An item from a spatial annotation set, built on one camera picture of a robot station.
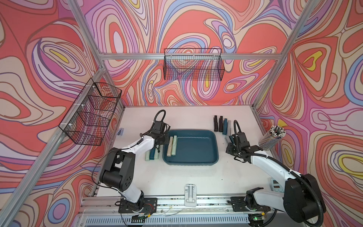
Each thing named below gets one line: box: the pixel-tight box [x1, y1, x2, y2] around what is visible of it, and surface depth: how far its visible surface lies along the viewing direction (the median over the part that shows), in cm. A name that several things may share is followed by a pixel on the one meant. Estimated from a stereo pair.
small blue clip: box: [117, 127, 125, 136], surface depth 103 cm
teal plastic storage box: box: [162, 129, 220, 166], surface depth 96 cm
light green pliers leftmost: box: [145, 149, 150, 162], surface depth 90 cm
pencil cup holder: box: [258, 124, 287, 151], surface depth 87 cm
